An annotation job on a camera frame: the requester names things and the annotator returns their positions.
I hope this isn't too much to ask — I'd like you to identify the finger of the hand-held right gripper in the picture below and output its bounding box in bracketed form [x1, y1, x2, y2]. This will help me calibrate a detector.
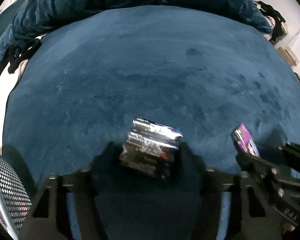
[277, 142, 300, 180]
[235, 151, 280, 180]

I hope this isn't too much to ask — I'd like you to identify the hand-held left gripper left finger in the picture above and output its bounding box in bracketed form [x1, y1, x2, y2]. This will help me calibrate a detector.
[19, 141, 123, 240]

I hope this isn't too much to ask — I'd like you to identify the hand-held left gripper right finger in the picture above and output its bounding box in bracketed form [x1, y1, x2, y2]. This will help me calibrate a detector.
[174, 142, 283, 240]

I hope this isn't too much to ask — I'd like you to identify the purple patterned plastic case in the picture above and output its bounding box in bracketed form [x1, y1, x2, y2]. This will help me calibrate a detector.
[230, 123, 262, 158]

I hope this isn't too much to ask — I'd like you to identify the shrink-wrapped battery pack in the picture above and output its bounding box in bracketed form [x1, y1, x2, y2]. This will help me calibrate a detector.
[119, 117, 183, 179]

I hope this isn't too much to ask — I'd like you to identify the pale blue plastic mesh basket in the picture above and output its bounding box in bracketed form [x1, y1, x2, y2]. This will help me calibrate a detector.
[0, 147, 33, 235]

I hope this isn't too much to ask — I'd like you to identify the pile of clothes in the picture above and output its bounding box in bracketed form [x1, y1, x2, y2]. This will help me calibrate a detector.
[254, 0, 289, 43]

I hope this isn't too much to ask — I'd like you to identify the black strappy garment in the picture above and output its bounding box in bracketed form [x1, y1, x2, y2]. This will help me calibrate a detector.
[7, 39, 42, 75]

